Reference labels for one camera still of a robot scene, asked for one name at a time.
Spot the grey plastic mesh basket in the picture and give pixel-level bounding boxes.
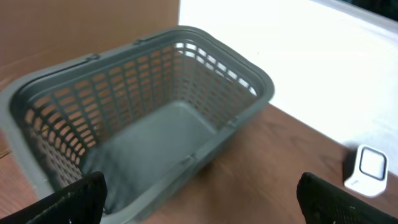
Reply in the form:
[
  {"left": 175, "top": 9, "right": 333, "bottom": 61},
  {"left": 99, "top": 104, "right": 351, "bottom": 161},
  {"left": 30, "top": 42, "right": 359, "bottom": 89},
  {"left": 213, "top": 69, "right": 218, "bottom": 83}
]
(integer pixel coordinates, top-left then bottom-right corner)
[{"left": 1, "top": 26, "right": 274, "bottom": 223}]

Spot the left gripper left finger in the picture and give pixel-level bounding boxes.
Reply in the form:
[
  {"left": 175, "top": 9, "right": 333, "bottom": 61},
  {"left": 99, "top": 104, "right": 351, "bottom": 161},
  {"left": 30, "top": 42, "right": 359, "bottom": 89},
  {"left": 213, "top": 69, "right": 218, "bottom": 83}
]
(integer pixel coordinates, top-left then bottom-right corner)
[{"left": 1, "top": 171, "right": 108, "bottom": 224}]

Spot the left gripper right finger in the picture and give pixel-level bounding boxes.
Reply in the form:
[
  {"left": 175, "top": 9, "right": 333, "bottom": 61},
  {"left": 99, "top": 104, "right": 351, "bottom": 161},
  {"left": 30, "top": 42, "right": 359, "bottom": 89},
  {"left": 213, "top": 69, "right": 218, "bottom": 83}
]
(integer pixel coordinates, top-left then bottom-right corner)
[{"left": 296, "top": 172, "right": 397, "bottom": 224}]

